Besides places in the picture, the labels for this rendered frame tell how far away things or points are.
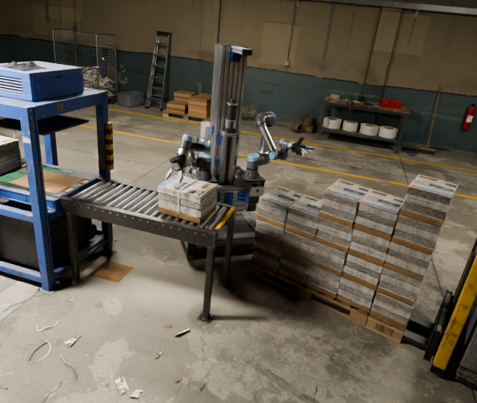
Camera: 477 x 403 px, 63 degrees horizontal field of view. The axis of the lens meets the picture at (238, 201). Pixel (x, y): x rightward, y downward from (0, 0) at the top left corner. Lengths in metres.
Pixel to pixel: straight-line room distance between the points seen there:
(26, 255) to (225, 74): 2.36
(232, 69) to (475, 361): 3.01
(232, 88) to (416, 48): 6.52
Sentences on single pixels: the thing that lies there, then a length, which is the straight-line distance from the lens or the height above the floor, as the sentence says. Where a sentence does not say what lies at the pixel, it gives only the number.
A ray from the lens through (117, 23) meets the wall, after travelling 11.51.
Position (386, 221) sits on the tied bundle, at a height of 0.98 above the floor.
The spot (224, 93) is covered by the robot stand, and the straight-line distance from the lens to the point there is 3.81.
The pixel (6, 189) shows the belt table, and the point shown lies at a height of 0.79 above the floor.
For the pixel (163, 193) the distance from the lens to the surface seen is 3.06.
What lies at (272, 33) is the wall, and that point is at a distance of 9.96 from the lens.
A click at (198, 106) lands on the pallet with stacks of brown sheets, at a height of 0.38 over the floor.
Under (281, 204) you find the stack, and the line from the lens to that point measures 3.42.
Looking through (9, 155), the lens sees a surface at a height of 0.94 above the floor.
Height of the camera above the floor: 2.20
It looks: 24 degrees down
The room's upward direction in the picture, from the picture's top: 6 degrees clockwise
